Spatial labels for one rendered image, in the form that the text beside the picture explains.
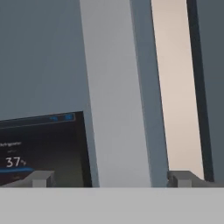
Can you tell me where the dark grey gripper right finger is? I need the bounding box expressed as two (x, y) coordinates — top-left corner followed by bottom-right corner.
(166, 170), (219, 188)

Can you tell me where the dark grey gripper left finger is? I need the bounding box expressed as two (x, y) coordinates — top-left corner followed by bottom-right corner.
(2, 170), (57, 188)

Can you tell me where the plain grey fridge door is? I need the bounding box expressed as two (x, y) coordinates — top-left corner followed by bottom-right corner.
(185, 0), (224, 187)

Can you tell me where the grey fridge door with screen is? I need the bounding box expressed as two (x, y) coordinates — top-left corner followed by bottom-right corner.
(0, 0), (101, 188)

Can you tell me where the long grey fridge door handle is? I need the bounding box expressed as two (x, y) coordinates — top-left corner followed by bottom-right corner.
(79, 0), (171, 188)

